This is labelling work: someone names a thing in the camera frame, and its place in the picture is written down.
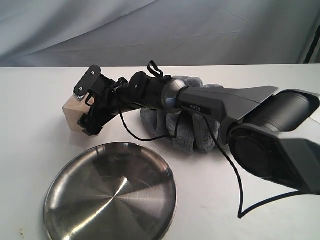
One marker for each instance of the light wooden cube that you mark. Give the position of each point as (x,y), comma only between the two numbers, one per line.
(73,110)

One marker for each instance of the grey backdrop cloth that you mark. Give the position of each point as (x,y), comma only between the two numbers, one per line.
(127,33)

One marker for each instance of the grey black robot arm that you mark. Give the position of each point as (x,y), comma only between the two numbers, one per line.
(274,135)

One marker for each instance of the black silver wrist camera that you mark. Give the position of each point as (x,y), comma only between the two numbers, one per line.
(93,86)

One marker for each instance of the black metal stand pole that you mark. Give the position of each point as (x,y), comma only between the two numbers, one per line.
(311,54)

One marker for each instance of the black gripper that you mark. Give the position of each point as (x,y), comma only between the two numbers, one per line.
(142,91)

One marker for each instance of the round stainless steel plate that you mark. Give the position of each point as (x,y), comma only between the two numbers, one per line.
(114,191)

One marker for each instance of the grey fleece cloth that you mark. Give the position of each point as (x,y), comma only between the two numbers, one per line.
(194,132)

